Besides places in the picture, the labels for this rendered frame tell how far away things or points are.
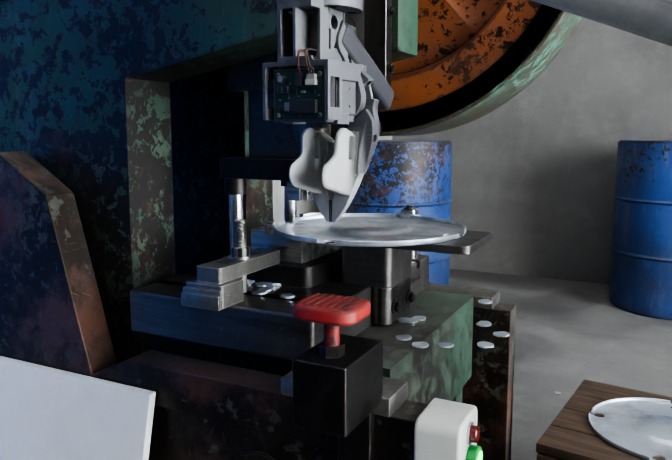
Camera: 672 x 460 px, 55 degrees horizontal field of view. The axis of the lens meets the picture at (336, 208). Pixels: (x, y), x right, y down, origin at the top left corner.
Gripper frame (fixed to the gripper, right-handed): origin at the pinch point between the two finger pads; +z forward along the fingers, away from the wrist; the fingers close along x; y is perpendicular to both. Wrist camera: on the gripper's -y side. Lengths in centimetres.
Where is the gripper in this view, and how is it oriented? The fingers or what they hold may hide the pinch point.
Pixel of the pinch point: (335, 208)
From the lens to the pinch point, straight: 64.5
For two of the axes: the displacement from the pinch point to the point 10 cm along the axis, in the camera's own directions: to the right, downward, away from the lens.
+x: 8.6, 0.6, -5.1
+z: 0.0, 9.9, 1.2
